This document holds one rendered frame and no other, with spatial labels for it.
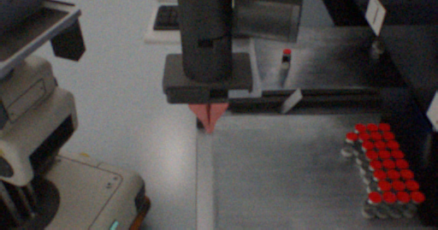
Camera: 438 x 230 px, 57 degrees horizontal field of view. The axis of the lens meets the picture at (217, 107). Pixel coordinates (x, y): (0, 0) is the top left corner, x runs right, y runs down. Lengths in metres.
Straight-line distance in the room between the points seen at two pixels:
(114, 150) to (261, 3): 1.71
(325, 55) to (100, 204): 0.91
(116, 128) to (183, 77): 1.70
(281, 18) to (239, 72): 0.10
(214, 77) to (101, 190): 1.13
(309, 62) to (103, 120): 1.42
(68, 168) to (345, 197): 1.14
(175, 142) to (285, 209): 1.37
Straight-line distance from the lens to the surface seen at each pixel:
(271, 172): 0.76
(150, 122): 2.15
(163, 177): 1.89
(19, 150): 1.02
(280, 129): 0.83
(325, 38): 1.14
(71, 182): 1.59
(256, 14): 0.39
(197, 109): 0.47
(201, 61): 0.44
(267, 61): 1.02
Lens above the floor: 1.46
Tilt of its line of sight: 41 degrees down
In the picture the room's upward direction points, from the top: straight up
